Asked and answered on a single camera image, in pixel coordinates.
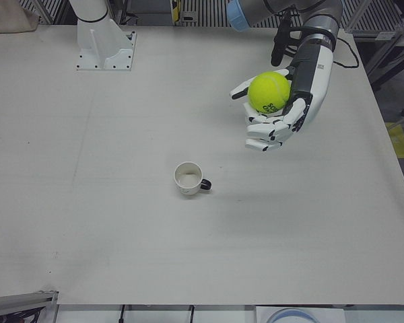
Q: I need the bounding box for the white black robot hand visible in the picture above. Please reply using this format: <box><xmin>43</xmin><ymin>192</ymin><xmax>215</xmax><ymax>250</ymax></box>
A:
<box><xmin>230</xmin><ymin>32</ymin><xmax>336</xmax><ymax>153</ymax></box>

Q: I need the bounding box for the yellow tennis ball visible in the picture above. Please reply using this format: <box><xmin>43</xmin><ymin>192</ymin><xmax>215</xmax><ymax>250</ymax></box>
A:
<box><xmin>248</xmin><ymin>71</ymin><xmax>292</xmax><ymax>114</ymax></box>

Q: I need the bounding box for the yellow floor sheet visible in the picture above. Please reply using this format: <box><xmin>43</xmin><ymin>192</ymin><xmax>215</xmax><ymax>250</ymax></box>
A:
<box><xmin>386</xmin><ymin>122</ymin><xmax>404</xmax><ymax>159</ymax></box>

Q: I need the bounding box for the striped vent grille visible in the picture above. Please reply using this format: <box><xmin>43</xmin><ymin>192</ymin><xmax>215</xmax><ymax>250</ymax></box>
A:
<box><xmin>180</xmin><ymin>0</ymin><xmax>235</xmax><ymax>27</ymax></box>

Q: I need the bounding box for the yellow black device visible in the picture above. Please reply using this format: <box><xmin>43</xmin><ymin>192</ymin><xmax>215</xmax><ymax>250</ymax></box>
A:
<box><xmin>170</xmin><ymin>0</ymin><xmax>183</xmax><ymax>23</ymax></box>

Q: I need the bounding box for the blue white round object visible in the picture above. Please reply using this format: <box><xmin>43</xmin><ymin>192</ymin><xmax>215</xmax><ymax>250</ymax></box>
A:
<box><xmin>265</xmin><ymin>307</ymin><xmax>320</xmax><ymax>323</ymax></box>

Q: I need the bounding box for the beige cloth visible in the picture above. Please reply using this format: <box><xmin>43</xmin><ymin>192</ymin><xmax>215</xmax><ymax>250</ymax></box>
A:
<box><xmin>0</xmin><ymin>0</ymin><xmax>44</xmax><ymax>34</ymax></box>

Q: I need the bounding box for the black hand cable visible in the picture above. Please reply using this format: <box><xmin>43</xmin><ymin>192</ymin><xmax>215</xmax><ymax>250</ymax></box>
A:
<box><xmin>332</xmin><ymin>36</ymin><xmax>360</xmax><ymax>69</ymax></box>

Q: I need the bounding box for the aluminium frame profile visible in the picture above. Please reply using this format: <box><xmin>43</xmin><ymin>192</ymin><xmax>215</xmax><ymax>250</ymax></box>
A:
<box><xmin>0</xmin><ymin>289</ymin><xmax>59</xmax><ymax>323</ymax></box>
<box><xmin>344</xmin><ymin>0</ymin><xmax>404</xmax><ymax>118</ymax></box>

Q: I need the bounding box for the white mug with black handle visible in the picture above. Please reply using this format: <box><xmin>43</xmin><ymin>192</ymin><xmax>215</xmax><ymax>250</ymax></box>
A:
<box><xmin>174</xmin><ymin>161</ymin><xmax>213</xmax><ymax>200</ymax></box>

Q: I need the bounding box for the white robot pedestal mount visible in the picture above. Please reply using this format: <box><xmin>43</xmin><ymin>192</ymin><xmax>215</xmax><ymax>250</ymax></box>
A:
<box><xmin>69</xmin><ymin>0</ymin><xmax>137</xmax><ymax>72</ymax></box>

